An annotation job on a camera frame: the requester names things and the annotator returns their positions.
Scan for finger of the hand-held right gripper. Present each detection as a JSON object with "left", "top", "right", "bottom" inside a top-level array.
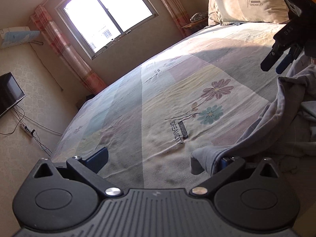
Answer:
[
  {"left": 275, "top": 45, "right": 302, "bottom": 74},
  {"left": 260, "top": 42, "right": 284, "bottom": 72}
]

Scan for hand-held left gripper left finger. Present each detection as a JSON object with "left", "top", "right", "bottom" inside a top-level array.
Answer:
[{"left": 33, "top": 146, "right": 122, "bottom": 199}]

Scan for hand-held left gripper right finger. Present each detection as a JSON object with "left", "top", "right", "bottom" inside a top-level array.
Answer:
[{"left": 190, "top": 156, "right": 280, "bottom": 199}]

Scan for grey printed pants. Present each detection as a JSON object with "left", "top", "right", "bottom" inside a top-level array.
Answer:
[{"left": 190, "top": 64, "right": 316, "bottom": 176}]

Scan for cream printed pillow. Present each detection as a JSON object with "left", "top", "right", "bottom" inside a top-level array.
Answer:
[{"left": 212, "top": 0, "right": 290, "bottom": 25}]

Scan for plain pale pillow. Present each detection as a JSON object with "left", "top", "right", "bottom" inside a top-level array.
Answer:
[{"left": 207, "top": 0, "right": 223, "bottom": 26}]

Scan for patchwork floral bed sheet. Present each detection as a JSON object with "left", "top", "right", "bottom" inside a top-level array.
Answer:
[{"left": 51, "top": 21, "right": 316, "bottom": 190}]

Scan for white power strip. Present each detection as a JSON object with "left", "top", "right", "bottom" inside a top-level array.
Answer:
[{"left": 20, "top": 123, "right": 35, "bottom": 137}]

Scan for wooden bedside shelf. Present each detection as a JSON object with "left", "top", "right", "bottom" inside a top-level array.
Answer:
[{"left": 181, "top": 21, "right": 209, "bottom": 30}]

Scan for grey bundle on shelf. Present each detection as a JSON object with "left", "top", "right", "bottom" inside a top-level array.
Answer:
[{"left": 190, "top": 12, "right": 206, "bottom": 23}]

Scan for black flat television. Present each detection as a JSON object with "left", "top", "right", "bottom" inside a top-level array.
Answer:
[{"left": 0, "top": 71, "right": 26, "bottom": 119}]

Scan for sliding window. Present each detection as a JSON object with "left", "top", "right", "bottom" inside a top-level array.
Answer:
[{"left": 55, "top": 0, "right": 158, "bottom": 61}]

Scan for white air conditioner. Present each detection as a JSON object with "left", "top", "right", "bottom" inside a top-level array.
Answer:
[{"left": 0, "top": 26, "right": 41, "bottom": 50}]

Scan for black power cable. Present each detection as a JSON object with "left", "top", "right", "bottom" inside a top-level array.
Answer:
[
  {"left": 23, "top": 117, "right": 63, "bottom": 136},
  {"left": 32, "top": 131, "right": 53, "bottom": 157}
]

